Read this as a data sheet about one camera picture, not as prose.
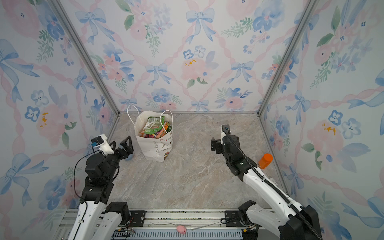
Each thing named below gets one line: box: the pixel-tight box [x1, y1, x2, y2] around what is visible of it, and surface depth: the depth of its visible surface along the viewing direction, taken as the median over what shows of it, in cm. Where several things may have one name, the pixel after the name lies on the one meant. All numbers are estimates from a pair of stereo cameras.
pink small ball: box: [176, 225, 187, 234], surface depth 72 cm
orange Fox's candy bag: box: [138, 122, 169, 139], surface depth 83 cm
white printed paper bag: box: [134, 110, 173, 163], surface depth 87 cm
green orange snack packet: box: [143, 116, 165, 135], surface depth 87 cm
